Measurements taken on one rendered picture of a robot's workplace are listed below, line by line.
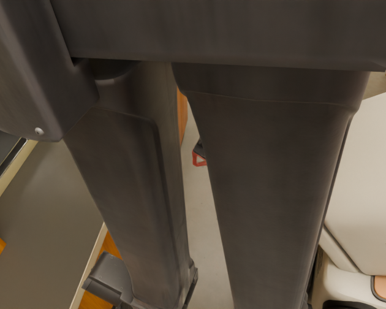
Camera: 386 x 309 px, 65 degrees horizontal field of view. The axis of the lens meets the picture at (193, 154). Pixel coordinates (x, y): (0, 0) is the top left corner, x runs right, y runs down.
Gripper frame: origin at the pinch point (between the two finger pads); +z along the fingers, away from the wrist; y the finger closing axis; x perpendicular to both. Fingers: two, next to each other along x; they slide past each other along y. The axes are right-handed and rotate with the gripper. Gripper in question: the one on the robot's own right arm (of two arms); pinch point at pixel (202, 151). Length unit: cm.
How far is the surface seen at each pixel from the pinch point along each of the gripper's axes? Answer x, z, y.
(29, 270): -20, 16, 43
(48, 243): -20.9, 16.0, 36.1
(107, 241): -8.7, 26.3, 25.9
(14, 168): -41, 24, 22
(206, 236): 40, 91, -23
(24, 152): -43, 24, 17
